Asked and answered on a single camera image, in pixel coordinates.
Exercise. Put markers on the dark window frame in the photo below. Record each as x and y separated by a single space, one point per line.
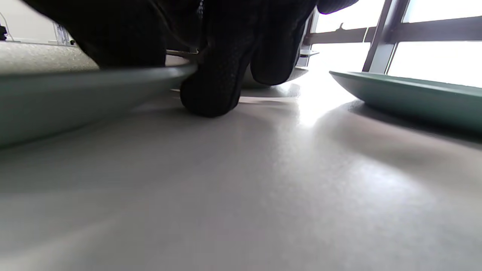
388 34

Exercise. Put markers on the person's right hand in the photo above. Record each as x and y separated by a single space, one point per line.
226 34

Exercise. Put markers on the grey white plate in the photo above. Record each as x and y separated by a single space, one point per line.
297 73

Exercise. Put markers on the green plate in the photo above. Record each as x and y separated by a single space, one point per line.
414 96
75 98

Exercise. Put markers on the small black device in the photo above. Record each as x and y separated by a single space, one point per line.
3 33

